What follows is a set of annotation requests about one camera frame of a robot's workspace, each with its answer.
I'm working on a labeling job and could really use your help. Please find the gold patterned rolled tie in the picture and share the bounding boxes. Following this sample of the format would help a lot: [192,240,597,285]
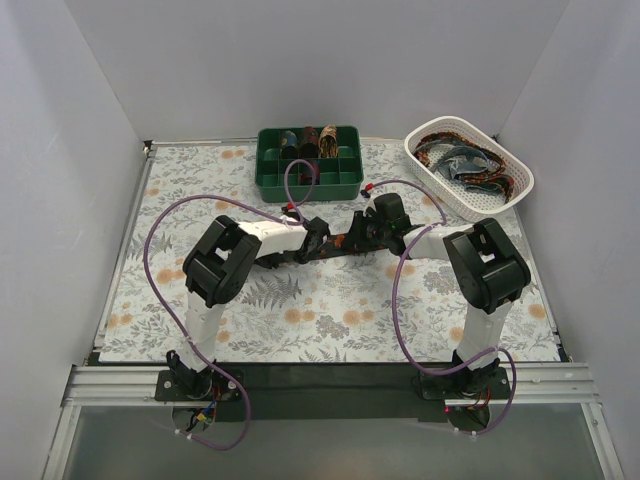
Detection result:
[318,125,339,158]

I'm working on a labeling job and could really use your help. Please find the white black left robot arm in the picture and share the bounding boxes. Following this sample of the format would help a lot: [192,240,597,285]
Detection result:
[167,215,330,400]

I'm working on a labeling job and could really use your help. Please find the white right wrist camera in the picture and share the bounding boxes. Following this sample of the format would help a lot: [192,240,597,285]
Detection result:
[360,183,378,216]

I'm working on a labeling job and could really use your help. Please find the black tie orange flowers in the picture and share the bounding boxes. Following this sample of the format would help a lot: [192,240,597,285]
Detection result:
[254,227,396,271]

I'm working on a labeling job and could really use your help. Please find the green compartment organizer tray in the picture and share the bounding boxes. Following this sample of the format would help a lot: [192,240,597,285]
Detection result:
[254,125,364,203]

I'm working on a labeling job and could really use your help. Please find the white perforated plastic basket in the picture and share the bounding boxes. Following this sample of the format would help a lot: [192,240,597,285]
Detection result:
[404,116,534,222]

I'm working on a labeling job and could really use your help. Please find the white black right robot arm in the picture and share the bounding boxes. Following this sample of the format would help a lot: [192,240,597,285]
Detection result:
[343,191,531,398]

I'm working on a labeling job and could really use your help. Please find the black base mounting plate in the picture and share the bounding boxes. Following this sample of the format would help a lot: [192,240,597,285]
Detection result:
[154,363,513,423]

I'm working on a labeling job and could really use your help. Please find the red navy striped rolled tie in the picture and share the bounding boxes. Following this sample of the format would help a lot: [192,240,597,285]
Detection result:
[299,158,320,185]

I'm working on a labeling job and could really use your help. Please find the tangled ties in basket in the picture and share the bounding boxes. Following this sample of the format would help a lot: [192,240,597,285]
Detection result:
[412,132,515,202]

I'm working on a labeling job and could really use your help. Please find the aluminium front frame rail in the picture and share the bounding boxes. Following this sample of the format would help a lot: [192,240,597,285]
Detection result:
[44,363,623,479]

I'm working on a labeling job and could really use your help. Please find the dark red rolled tie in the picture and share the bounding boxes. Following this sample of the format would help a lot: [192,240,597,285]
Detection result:
[298,126,319,160]

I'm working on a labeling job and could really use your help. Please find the navy patterned rolled tie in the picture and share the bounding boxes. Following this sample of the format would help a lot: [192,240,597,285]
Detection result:
[280,130,299,160]

